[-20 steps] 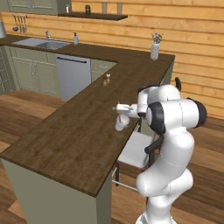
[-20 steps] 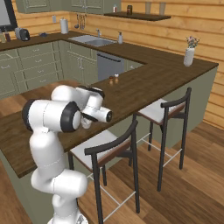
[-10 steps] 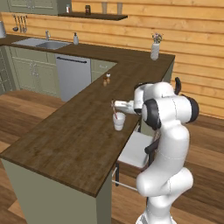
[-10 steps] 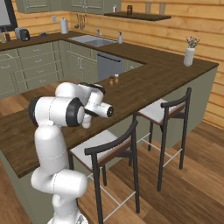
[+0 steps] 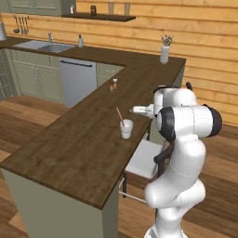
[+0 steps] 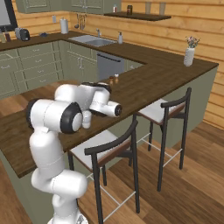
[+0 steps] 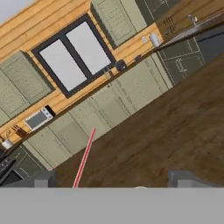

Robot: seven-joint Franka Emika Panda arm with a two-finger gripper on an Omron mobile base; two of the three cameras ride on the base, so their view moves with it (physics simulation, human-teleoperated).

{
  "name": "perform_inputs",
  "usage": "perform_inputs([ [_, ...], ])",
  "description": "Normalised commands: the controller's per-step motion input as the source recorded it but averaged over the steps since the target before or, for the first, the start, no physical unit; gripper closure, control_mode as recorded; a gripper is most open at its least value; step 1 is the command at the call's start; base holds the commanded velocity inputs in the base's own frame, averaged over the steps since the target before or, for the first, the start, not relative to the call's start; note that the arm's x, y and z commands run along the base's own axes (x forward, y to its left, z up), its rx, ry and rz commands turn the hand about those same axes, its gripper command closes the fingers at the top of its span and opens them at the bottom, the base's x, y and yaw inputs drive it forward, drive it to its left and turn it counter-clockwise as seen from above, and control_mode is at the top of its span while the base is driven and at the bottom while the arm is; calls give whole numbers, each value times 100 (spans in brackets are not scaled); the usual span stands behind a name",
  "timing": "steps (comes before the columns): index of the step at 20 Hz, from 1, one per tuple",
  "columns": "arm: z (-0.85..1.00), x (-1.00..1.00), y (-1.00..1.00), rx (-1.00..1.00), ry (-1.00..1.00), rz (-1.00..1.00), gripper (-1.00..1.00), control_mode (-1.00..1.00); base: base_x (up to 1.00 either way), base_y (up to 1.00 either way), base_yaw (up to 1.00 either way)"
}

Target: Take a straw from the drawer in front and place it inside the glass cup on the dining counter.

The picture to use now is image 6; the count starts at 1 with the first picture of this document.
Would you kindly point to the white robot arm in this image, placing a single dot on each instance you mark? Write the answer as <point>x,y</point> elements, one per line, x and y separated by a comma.
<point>49,151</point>

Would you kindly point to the glass cup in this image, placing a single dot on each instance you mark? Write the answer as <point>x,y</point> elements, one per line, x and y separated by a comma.
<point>87,120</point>

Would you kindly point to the green drawer cupboard run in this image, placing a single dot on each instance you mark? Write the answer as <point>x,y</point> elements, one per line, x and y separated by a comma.
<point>32,65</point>

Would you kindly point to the black bar stool white seat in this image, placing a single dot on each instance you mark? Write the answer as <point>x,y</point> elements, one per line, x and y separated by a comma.
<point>114,144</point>
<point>176,102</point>

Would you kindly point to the brown pepper shaker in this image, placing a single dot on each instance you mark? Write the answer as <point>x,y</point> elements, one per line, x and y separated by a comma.
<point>111,79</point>

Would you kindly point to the white salt shaker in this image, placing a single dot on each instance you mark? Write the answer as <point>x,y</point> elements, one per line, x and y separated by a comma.
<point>116,77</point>

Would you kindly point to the grey dishwasher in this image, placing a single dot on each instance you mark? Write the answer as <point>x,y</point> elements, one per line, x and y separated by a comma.
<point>109,65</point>

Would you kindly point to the green sink cupboard run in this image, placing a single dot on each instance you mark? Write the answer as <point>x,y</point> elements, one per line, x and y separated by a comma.
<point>78,62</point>

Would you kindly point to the steel sink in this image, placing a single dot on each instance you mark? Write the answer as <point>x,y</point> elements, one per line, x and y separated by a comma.
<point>92,41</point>

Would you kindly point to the white soap dispenser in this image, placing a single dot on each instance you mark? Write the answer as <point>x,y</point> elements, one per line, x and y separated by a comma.
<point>120,38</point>

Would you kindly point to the steel tap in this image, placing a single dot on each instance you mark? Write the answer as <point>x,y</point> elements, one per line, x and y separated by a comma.
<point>99,32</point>

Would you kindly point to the white vase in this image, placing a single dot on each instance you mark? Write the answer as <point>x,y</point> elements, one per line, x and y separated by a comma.
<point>189,57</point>

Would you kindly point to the hanging kitchen utensils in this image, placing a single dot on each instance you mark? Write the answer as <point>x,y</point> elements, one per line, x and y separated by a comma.
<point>80,21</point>

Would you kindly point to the white paper towel roll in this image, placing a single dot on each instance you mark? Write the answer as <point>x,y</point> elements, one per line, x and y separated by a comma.
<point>64,26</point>

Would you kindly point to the small dark blue object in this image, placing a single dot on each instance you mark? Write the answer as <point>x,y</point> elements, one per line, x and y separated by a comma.
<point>43,34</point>

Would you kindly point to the dark jar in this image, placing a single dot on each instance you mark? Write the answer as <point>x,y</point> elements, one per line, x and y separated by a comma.
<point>129,10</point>

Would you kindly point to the small white bottle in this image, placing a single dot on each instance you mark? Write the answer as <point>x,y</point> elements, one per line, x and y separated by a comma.
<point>115,8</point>

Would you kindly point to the pink flower bunch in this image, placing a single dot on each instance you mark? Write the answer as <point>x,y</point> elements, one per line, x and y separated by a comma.
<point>192,41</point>

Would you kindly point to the green upper cupboards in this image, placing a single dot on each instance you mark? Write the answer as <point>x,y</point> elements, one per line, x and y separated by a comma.
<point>67,5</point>

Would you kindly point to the dark bottle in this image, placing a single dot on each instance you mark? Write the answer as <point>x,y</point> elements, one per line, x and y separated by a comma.
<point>7,36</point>

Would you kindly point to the black framed window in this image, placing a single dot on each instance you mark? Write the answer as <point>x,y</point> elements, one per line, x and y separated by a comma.
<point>5,14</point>

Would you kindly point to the dark wooden wall shelf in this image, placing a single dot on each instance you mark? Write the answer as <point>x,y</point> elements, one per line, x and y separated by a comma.
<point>137,16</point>

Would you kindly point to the white wall outlet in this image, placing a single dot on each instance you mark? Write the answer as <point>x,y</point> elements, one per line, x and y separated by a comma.
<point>54,19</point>

